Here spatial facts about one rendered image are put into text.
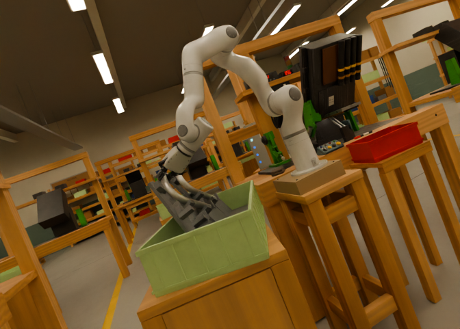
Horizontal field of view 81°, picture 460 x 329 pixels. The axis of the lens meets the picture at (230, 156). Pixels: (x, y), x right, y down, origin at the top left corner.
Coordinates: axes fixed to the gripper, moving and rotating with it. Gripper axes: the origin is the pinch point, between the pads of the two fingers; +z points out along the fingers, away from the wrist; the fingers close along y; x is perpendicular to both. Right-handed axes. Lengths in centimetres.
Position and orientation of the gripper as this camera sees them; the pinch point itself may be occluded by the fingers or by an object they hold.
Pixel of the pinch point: (164, 177)
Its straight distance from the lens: 125.2
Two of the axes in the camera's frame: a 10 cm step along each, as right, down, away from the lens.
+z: -6.1, 7.6, 2.0
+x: 4.1, 5.3, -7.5
